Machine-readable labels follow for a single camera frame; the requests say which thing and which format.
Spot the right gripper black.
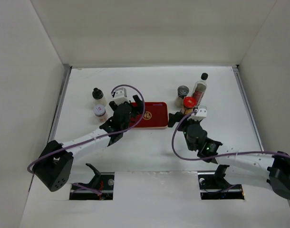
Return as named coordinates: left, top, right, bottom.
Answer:
left=168, top=112, right=201, bottom=151

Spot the red lid sauce jar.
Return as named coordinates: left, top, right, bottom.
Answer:
left=181, top=96, right=196, bottom=115

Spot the white bottle black cap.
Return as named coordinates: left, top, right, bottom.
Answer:
left=92, top=87, right=107, bottom=107

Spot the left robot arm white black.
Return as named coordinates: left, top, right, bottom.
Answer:
left=28, top=95, right=145, bottom=192

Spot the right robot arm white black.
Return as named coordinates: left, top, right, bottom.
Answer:
left=168, top=110, right=290, bottom=200

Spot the red lacquer tray gold emblem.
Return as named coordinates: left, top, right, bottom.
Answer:
left=135, top=102, right=168, bottom=129

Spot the jar with white pink lid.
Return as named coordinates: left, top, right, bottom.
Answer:
left=93, top=104, right=108, bottom=123

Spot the jar with dark grey lid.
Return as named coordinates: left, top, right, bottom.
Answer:
left=174, top=85, right=189, bottom=108

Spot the tall clear bottle black cap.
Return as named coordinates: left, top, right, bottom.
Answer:
left=192, top=73, right=208, bottom=106

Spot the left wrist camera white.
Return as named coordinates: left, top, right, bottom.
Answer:
left=112, top=87, right=129, bottom=105

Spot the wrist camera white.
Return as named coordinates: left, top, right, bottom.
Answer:
left=191, top=105, right=207, bottom=122
left=112, top=87, right=129, bottom=105

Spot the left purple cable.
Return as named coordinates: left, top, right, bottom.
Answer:
left=27, top=84, right=145, bottom=175

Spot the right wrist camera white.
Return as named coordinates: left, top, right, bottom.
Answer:
left=191, top=105, right=207, bottom=122

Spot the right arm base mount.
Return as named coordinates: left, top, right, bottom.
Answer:
left=197, top=165, right=245, bottom=200

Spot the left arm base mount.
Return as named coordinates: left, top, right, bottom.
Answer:
left=69, top=163, right=115, bottom=201

